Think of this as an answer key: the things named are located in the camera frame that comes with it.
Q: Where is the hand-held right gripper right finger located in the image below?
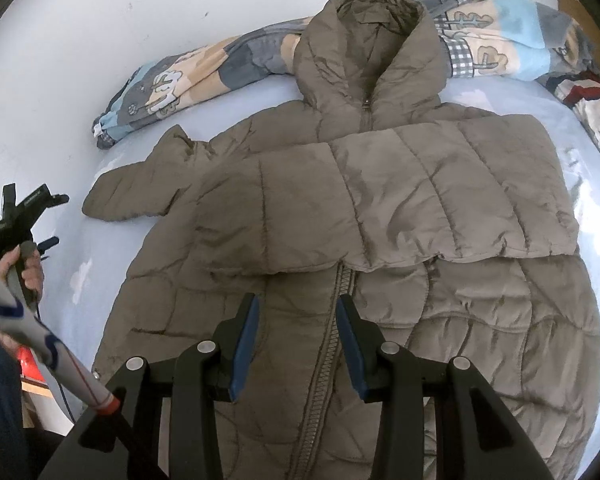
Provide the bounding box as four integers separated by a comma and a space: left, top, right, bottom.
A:
336, 294, 556, 480

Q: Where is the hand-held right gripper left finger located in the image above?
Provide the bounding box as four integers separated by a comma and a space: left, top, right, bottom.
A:
40, 292, 261, 480

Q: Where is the olive puffer jacket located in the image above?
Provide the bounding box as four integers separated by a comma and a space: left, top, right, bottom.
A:
82, 0, 600, 480

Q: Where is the person's left hand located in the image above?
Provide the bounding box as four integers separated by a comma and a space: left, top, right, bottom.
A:
0, 246, 46, 307

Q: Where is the light blue bed sheet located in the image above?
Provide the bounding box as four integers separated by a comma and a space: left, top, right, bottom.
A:
40, 77, 600, 443

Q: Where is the red box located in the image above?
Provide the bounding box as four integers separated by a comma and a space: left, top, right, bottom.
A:
17, 347, 47, 382

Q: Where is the patchwork cartoon print blanket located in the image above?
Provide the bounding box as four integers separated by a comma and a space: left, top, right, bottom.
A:
92, 0, 598, 151

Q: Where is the person's dark clothing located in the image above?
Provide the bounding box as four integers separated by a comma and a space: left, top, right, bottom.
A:
0, 330, 33, 480

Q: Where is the red navy printed cloth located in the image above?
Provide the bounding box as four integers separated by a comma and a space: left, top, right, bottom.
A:
537, 67, 600, 163

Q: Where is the brown wooden board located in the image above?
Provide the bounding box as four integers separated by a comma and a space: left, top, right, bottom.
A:
560, 0, 600, 63

